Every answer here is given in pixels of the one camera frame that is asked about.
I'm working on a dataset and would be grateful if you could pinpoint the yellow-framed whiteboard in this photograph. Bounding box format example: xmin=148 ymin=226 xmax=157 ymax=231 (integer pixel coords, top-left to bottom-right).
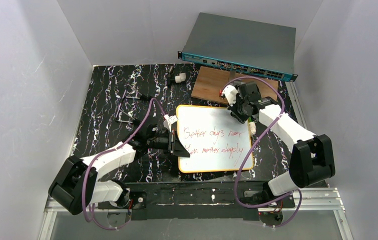
xmin=176 ymin=104 xmax=254 ymax=173

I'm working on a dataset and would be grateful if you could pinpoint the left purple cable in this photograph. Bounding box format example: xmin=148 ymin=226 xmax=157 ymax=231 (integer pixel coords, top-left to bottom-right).
xmin=82 ymin=97 xmax=171 ymax=232

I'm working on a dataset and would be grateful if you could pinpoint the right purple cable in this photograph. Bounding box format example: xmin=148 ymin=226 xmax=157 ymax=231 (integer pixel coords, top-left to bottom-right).
xmin=221 ymin=76 xmax=303 ymax=229

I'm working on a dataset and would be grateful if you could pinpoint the aluminium frame rail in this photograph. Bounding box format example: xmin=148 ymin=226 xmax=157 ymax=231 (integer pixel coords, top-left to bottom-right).
xmin=39 ymin=186 xmax=352 ymax=240

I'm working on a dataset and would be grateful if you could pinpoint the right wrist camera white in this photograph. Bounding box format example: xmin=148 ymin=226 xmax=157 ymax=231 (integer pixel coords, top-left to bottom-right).
xmin=219 ymin=85 xmax=238 ymax=106

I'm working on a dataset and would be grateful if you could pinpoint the purple cable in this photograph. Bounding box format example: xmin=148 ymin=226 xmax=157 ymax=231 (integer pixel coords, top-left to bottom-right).
xmin=221 ymin=76 xmax=303 ymax=229
xmin=82 ymin=97 xmax=171 ymax=232

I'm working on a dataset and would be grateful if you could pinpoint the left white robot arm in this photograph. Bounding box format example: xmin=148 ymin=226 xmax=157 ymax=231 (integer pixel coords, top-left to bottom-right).
xmin=48 ymin=122 xmax=190 ymax=215

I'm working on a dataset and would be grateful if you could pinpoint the teal network switch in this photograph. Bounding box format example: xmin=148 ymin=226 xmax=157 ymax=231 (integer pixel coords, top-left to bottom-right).
xmin=178 ymin=12 xmax=298 ymax=82

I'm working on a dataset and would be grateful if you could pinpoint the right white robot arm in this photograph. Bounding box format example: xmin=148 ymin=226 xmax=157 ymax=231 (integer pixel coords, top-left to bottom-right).
xmin=221 ymin=81 xmax=335 ymax=199

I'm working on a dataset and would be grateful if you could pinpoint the wooden board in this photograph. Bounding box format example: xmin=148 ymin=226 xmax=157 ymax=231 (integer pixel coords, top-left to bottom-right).
xmin=191 ymin=66 xmax=279 ymax=104

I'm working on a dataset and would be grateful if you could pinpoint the black and white marker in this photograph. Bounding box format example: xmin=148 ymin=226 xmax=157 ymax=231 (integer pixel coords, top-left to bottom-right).
xmin=164 ymin=66 xmax=186 ymax=87

